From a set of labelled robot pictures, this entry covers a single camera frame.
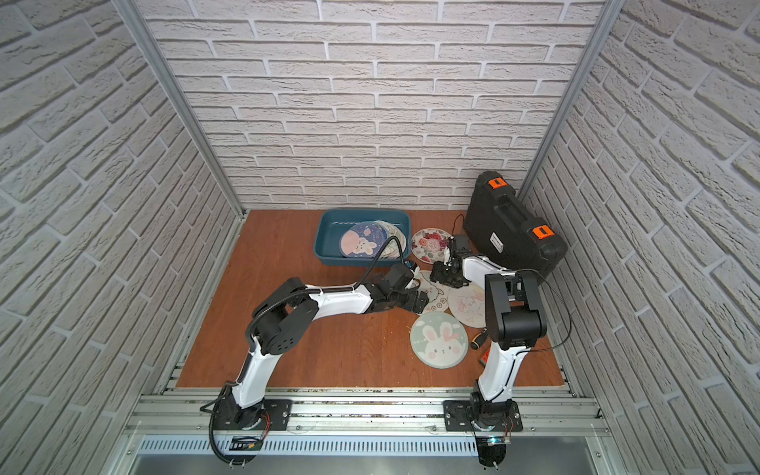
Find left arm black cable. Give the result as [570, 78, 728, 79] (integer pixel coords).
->
[244, 236, 411, 346]

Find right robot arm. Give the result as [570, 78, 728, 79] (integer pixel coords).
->
[431, 235, 547, 433]

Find white alpaca coaster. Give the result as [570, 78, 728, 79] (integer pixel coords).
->
[414, 269, 449, 315]

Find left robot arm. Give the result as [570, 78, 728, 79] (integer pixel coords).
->
[201, 263, 429, 431]

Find red rose floral coaster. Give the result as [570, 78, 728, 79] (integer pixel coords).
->
[412, 228, 451, 265]

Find yellow black screwdriver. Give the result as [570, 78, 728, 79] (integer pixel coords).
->
[469, 330, 488, 350]

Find pale moon bunny coaster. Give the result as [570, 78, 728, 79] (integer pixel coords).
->
[448, 283, 486, 329]

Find blue denim bears coaster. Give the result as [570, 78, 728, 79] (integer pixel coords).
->
[377, 221, 407, 259]

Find black tool case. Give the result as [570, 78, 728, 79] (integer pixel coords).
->
[463, 171, 568, 284]

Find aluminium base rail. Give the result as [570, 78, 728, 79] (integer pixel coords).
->
[123, 387, 611, 457]

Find teal plastic storage box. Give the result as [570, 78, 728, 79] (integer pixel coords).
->
[314, 208, 412, 267]

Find green bunny coaster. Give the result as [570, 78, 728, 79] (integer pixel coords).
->
[410, 312, 469, 369]

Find purple bunny coaster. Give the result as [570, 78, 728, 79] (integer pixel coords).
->
[340, 222, 388, 258]

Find red black screwdriver tool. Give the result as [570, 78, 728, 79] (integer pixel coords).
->
[479, 350, 490, 367]

